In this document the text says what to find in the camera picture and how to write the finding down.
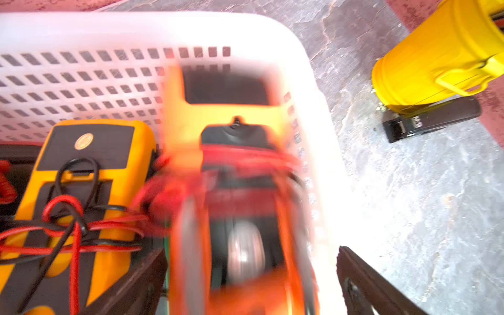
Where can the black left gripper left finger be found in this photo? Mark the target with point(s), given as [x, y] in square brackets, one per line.
[137, 292]

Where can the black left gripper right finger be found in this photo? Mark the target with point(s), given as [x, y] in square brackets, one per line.
[365, 291]

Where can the yellow multimeter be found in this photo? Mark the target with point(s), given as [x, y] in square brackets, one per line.
[73, 237]

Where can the orange multimeter with probes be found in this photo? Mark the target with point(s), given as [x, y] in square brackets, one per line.
[229, 196]

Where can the bright red multimeter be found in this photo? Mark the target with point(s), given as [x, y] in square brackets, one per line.
[17, 163]

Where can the white plastic basket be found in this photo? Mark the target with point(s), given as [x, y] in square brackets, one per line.
[58, 66]

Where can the small black stapler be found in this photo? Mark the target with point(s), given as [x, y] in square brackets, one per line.
[432, 118]

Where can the yellow pen cup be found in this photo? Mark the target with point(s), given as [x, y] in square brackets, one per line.
[458, 50]

